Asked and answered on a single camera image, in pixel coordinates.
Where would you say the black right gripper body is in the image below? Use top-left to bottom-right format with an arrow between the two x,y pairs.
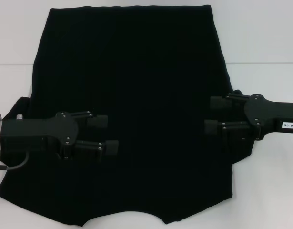
242,94 -> 293,142

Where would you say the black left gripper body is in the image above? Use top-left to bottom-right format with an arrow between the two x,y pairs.
2,112 -> 80,160

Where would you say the black shirt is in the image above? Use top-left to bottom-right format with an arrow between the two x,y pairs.
0,5 -> 258,214

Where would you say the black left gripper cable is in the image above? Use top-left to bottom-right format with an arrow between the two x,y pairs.
0,152 -> 30,171

